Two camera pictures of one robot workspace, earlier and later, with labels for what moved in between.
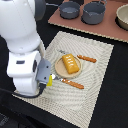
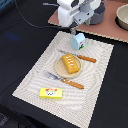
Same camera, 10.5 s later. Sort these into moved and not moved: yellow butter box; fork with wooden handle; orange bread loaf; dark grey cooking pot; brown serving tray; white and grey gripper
Moved: white and grey gripper; yellow butter box
Not moved: orange bread loaf; brown serving tray; dark grey cooking pot; fork with wooden handle
